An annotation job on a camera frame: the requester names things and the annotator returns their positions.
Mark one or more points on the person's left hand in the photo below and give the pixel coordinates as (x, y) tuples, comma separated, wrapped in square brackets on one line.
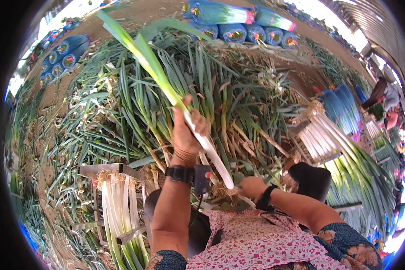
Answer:
[(184, 141)]

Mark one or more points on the person's right hand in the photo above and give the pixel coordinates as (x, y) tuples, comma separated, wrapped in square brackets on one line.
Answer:
[(254, 187)]

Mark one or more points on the person's left fingers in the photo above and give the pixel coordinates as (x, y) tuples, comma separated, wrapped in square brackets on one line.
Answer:
[(199, 122)]

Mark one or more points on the person's right fingers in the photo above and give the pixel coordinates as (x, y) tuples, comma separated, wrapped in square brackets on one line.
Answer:
[(244, 185)]

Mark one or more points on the long green white leek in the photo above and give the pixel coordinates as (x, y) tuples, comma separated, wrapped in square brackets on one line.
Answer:
[(155, 71)]

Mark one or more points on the black wrist band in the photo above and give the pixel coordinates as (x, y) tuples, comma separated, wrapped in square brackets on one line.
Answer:
[(266, 199), (184, 174)]

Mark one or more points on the person's body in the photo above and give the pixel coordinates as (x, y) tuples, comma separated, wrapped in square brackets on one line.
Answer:
[(256, 243)]

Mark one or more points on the heap of untrimmed leeks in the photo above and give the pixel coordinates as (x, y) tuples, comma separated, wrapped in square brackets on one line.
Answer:
[(128, 111)]

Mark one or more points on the stack of blue wrapped bundles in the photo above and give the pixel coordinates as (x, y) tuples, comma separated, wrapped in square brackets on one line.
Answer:
[(67, 50), (233, 32), (339, 108)]

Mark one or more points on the bundle of trimmed leeks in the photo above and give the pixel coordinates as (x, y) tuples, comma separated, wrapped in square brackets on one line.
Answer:
[(119, 209), (351, 172)]

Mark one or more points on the row of leeks on ground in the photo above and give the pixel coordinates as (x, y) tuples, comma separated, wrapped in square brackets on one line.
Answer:
[(23, 128)]

